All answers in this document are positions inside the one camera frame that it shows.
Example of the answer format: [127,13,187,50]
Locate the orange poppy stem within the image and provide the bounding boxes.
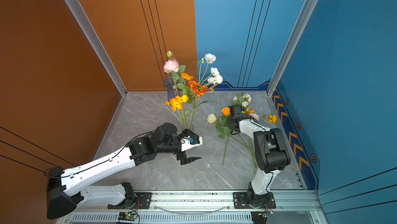
[165,73,194,129]

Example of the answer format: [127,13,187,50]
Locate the orange gerbera stem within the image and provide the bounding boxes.
[188,80,209,129]

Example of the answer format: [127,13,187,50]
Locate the clear glass vase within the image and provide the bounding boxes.
[179,119,194,131]

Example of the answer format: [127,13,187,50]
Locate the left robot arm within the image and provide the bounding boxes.
[44,123,203,219]

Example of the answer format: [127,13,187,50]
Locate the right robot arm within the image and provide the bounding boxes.
[226,105,291,209]

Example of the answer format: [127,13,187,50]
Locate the purple glass vase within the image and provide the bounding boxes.
[163,77,179,102]

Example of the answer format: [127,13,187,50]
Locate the orange ranunculus stem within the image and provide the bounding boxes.
[216,107,232,166]

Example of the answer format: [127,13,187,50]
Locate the pale pink rose stem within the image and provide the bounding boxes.
[236,113,263,172]

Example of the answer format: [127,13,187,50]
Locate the yellow flower stem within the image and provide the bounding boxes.
[263,114,278,124]

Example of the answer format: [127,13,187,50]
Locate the small circuit board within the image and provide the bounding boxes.
[117,212,140,224]

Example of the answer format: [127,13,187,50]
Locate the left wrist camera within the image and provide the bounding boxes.
[186,136,196,144]

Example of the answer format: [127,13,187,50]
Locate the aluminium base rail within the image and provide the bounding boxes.
[57,186,327,224]

